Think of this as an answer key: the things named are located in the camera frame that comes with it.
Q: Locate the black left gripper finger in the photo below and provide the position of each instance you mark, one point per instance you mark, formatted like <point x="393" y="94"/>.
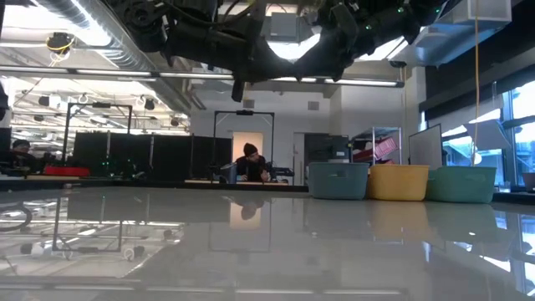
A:
<point x="267" y="56"/>
<point x="276" y="74"/>

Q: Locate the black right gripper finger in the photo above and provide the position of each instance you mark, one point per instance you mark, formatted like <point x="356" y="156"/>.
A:
<point x="330" y="58"/>

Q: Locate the dark teal plastic bin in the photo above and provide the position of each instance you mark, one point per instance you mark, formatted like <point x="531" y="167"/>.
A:
<point x="338" y="182"/>

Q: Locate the yellow plastic bin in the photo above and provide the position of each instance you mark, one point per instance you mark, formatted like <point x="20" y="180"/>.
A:
<point x="399" y="184"/>

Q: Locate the mint green plastic bin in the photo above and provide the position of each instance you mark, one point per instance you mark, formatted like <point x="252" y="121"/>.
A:
<point x="462" y="186"/>

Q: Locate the black background robot arm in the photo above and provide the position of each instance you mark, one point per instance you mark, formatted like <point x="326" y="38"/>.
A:
<point x="282" y="171"/>

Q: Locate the grey ceiling unit box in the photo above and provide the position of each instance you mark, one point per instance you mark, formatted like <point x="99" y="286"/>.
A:
<point x="288" y="27"/>

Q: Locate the long ceiling light bar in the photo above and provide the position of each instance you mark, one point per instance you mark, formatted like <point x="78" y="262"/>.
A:
<point x="113" y="72"/>
<point x="368" y="82"/>

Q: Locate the pale lit doorway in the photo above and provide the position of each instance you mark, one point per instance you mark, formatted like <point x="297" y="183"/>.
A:
<point x="240" y="144"/>

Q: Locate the light blue ceiling panel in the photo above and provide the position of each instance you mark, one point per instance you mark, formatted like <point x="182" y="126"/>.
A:
<point x="460" y="42"/>

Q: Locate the black ceiling spotlight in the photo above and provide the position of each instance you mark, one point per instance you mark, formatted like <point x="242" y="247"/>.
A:
<point x="174" y="122"/>
<point x="149" y="104"/>

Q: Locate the dark cabinet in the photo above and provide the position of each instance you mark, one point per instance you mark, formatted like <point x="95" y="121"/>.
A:
<point x="326" y="146"/>

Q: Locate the metal shelf rack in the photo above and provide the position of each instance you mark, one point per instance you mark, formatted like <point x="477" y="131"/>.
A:
<point x="373" y="142"/>

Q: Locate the person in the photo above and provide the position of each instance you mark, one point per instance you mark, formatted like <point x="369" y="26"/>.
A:
<point x="253" y="167"/>
<point x="23" y="156"/>

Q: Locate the red plastic storage bins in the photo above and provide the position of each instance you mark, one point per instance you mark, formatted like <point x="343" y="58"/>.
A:
<point x="384" y="147"/>

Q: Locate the black screen panels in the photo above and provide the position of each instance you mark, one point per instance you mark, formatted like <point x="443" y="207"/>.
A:
<point x="175" y="159"/>

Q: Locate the grey panel on stand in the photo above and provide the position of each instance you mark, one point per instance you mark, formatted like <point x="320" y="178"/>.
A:
<point x="425" y="146"/>

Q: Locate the wooden background table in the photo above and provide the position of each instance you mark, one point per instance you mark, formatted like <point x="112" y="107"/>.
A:
<point x="200" y="182"/>

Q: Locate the grey hanging panel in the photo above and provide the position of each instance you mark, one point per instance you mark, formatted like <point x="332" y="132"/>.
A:
<point x="489" y="136"/>

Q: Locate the flat red box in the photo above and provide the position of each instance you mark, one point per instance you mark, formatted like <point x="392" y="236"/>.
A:
<point x="64" y="171"/>

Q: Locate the grey wall vent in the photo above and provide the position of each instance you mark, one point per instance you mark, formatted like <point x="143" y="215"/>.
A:
<point x="313" y="105"/>
<point x="248" y="103"/>

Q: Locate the black metal stand frame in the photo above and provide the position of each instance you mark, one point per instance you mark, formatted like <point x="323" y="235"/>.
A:
<point x="101" y="105"/>
<point x="214" y="138"/>

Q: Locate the silver ventilation duct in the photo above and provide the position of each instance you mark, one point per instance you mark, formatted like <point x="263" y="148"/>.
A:
<point x="104" y="25"/>

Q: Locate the black aluminium table frame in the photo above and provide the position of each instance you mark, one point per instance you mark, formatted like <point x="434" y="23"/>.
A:
<point x="167" y="184"/>

